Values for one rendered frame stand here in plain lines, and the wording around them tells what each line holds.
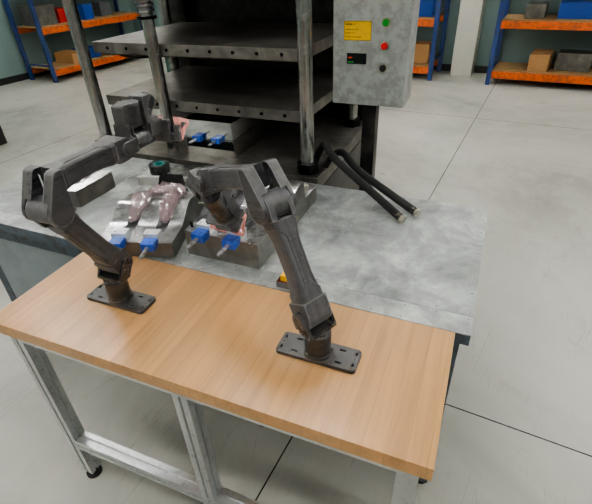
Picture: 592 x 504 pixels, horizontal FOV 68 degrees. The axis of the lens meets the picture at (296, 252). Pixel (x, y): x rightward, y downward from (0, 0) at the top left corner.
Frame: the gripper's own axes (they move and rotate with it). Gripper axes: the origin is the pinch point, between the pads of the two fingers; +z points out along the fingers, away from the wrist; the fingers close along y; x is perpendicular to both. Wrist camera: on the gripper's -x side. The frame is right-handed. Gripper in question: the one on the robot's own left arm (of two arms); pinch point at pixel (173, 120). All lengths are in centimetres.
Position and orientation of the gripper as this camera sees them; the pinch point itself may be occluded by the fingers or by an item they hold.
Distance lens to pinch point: 144.8
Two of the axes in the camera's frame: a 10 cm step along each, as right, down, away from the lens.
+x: 0.3, 8.4, 5.4
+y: -9.3, -1.8, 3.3
